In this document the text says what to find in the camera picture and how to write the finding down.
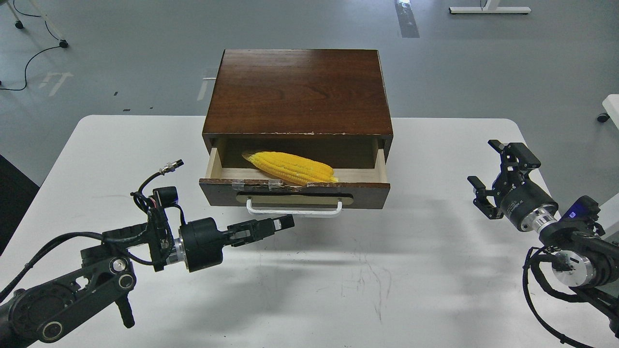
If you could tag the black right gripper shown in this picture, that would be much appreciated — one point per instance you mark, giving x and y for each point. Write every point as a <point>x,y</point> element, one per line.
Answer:
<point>517,197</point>

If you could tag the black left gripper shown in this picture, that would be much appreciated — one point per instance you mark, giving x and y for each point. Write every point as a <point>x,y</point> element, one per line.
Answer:
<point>203,242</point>

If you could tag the wooden drawer with white handle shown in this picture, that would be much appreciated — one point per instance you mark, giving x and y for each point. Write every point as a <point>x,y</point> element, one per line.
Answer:
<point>357,188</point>

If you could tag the yellow corn cob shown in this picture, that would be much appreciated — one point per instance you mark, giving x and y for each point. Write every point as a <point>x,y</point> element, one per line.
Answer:
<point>289,167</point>

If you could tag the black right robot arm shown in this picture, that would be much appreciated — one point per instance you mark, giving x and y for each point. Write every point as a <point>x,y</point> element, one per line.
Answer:
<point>574,261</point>

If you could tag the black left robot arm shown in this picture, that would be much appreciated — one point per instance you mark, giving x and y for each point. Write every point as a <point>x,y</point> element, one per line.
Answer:
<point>53,309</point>

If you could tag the white furniture with caster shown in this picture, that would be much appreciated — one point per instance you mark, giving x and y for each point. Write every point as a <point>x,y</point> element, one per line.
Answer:
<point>611,105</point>

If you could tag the dark wooden cabinet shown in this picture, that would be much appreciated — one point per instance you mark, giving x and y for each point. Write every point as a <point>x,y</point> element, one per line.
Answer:
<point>334,94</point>

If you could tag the white table base foot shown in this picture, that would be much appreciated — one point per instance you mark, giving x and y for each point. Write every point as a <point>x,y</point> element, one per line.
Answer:
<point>490,7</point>

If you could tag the white stand leg with caster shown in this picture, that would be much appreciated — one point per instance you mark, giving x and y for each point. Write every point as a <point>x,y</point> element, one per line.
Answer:
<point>17,22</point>

